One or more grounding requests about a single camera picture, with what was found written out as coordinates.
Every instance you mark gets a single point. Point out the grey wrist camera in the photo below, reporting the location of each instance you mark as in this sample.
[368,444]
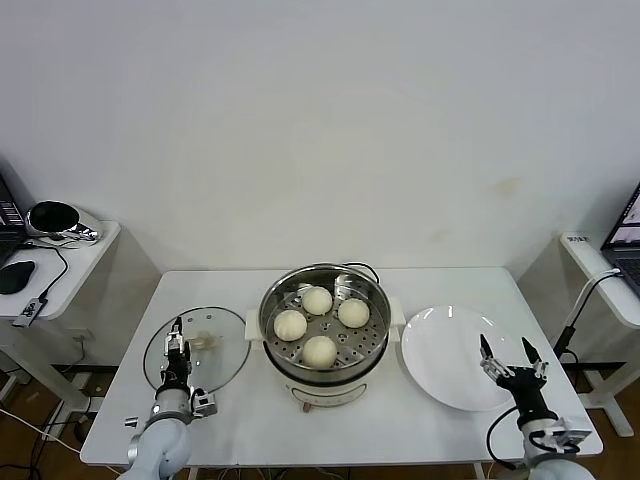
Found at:
[206,405]
[570,436]

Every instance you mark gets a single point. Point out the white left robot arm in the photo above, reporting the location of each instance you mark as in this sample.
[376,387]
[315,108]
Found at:
[160,440]

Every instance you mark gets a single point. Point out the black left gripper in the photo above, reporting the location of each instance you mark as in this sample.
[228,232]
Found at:
[176,372]

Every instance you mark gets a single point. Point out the chrome and black shell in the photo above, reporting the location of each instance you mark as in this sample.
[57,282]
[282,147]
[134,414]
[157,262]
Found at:
[85,225]

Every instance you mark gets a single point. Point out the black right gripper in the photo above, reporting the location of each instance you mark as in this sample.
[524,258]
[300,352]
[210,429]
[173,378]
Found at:
[527,390]

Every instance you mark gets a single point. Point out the white steamed baozi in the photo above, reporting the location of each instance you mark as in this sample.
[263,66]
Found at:
[290,325]
[353,312]
[316,300]
[320,351]

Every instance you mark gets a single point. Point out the black computer mouse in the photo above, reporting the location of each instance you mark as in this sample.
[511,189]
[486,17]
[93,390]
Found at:
[16,277]

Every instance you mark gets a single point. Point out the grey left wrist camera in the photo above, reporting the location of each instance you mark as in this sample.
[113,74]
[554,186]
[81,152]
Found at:
[206,405]

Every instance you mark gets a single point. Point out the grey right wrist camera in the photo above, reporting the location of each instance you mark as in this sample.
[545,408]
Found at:
[570,436]

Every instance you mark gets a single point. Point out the white side table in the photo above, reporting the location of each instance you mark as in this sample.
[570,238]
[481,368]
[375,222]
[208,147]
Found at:
[90,260]
[585,262]

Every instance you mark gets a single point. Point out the small printed label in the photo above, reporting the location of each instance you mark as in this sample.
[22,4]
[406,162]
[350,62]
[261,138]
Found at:
[578,239]

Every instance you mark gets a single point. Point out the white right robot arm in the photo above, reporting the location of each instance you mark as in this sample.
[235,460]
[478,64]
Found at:
[555,465]

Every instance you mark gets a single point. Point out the grey usb hub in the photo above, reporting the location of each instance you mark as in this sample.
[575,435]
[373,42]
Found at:
[30,311]

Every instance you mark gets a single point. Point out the stainless steel steamer basket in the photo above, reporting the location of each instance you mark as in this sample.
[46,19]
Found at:
[370,345]

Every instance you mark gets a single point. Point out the white round plate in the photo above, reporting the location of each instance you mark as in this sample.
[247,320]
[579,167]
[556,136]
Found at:
[440,350]

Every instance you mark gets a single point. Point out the white wall socket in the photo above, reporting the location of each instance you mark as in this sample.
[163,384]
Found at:
[83,336]

